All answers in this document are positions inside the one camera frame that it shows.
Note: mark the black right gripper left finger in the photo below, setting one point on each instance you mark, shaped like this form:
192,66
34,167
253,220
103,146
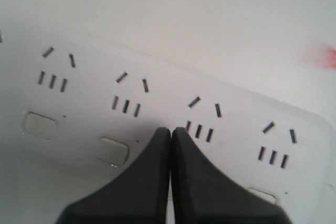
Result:
138,195

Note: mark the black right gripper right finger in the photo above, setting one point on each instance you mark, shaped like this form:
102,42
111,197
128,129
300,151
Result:
203,194

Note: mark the white five-outlet power strip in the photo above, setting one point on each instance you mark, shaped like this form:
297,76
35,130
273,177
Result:
90,109

